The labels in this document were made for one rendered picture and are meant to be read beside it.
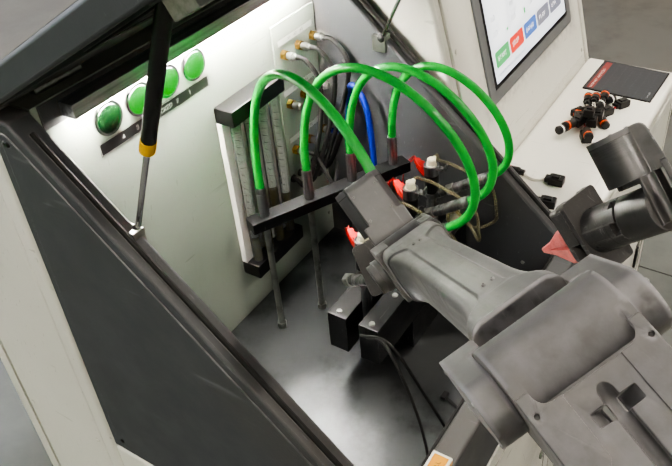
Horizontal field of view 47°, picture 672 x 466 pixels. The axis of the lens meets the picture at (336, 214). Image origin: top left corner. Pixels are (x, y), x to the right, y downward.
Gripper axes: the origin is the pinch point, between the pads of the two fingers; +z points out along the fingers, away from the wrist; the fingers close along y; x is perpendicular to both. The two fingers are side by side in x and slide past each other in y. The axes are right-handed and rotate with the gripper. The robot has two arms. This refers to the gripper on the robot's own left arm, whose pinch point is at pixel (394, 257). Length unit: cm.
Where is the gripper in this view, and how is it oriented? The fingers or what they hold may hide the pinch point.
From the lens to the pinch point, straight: 103.1
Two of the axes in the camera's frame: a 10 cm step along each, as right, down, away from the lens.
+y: -9.2, 3.9, -0.3
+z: -0.1, 0.7, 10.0
